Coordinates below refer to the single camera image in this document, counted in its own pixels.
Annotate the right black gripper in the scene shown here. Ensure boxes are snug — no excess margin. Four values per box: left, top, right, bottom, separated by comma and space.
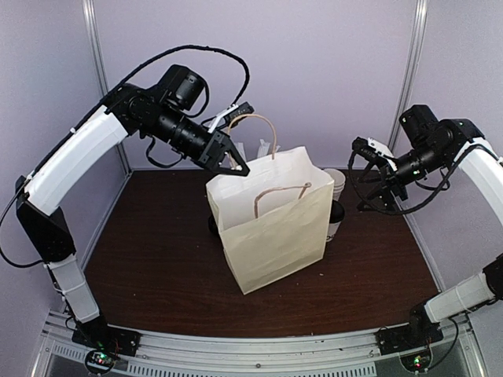
358, 141, 449, 212

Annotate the stack of white paper cups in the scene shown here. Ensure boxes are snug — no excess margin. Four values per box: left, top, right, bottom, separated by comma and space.
323, 168, 346, 200

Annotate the single black cup lid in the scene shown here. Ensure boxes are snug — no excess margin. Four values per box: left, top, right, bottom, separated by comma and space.
329, 200, 345, 224

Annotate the stack of black cup lids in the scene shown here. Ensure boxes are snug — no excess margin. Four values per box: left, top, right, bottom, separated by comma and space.
207, 215, 218, 236

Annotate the brown paper bag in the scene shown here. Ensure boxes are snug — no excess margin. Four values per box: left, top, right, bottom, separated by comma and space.
205, 115, 336, 296

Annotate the single white paper cup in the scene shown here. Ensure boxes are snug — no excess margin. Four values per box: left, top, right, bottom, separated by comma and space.
325, 221, 341, 243

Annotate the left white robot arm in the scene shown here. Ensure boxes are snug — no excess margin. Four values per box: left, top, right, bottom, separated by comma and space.
16, 65, 253, 349

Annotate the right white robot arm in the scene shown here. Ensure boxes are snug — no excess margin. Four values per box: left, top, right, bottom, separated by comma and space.
352, 104, 502, 347

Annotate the bundle of wrapped white straws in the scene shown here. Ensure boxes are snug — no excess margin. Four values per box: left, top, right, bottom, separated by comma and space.
235, 139, 281, 161

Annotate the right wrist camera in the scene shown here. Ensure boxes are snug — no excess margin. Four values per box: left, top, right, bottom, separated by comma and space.
351, 137, 397, 171

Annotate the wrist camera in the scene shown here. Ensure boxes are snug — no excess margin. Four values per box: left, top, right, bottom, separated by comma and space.
208, 102, 255, 134
351, 137, 397, 171

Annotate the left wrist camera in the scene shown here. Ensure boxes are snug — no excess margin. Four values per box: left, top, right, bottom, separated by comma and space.
208, 102, 255, 134

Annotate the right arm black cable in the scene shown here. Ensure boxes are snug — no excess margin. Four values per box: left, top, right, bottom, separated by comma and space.
347, 143, 490, 216

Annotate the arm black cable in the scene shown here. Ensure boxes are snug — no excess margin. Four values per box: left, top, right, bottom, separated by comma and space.
347, 143, 490, 216
0, 45, 252, 268

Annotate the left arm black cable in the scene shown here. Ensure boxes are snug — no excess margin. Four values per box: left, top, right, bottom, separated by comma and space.
0, 45, 252, 268

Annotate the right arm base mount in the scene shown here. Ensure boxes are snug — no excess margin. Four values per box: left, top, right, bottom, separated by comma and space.
374, 325, 443, 375

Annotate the aluminium front rail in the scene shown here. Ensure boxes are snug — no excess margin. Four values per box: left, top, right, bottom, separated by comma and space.
29, 324, 487, 376

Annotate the right aluminium frame post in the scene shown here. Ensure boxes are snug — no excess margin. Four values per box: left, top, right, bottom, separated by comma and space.
387, 0, 429, 151

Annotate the aluminium frame post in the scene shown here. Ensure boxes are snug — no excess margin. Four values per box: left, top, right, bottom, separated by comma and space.
82, 0, 132, 177
387, 0, 429, 151

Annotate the left aluminium frame post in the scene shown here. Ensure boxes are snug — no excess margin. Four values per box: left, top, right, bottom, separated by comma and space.
82, 0, 132, 177

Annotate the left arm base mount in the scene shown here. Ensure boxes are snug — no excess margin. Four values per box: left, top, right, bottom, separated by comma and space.
72, 327, 141, 375

